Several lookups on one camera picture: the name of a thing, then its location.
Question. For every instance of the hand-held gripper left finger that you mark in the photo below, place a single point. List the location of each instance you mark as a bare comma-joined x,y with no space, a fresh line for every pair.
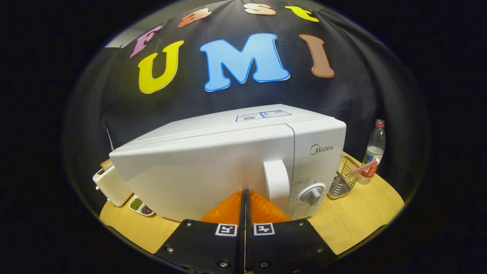
213,247

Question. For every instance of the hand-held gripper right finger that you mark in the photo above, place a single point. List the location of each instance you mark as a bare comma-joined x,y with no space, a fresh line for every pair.
277,247

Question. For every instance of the white microwave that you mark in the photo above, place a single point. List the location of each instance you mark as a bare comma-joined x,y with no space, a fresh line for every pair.
190,175

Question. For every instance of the white divided dish with beans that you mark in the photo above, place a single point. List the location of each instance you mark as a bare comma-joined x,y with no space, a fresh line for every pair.
140,206

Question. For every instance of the white toaster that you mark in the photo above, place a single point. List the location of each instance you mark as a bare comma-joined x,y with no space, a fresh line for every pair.
112,188

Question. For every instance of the red white striped straw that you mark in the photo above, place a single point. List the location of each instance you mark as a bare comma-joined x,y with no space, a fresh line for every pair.
365,166

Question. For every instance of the clear plastic water bottle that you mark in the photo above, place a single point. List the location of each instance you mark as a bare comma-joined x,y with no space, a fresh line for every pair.
373,152

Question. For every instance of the toast slice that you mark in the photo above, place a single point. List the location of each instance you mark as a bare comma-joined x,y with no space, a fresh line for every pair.
106,164

